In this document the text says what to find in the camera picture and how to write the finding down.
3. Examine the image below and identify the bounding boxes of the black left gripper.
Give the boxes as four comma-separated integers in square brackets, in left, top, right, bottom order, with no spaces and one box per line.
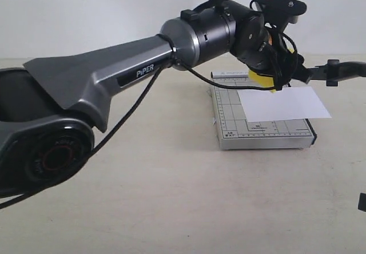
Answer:
[231,13,311,84]

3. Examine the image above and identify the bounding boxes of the white paper sheet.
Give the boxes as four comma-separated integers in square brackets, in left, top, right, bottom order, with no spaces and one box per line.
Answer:
[238,86,331,122]

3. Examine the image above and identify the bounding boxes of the yellow cube block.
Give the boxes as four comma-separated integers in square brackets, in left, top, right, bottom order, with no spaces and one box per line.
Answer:
[248,69,276,93]

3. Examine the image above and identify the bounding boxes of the black cutter blade arm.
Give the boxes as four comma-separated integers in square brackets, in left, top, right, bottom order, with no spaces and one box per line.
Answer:
[297,59,365,87]

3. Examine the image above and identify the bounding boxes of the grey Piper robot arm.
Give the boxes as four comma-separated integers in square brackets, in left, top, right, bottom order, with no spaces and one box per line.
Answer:
[1,0,282,208]

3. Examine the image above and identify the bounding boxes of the grey paper cutter base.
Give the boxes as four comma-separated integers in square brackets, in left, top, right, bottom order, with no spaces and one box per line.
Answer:
[210,86,317,150]

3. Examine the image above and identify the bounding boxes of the black object at edge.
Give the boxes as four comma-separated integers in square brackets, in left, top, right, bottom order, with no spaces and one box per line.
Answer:
[357,193,366,212]

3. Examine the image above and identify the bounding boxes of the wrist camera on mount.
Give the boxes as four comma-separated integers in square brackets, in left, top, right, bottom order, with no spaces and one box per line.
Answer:
[254,0,307,33]

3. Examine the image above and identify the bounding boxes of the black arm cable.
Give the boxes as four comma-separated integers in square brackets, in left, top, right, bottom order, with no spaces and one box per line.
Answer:
[0,0,307,209]

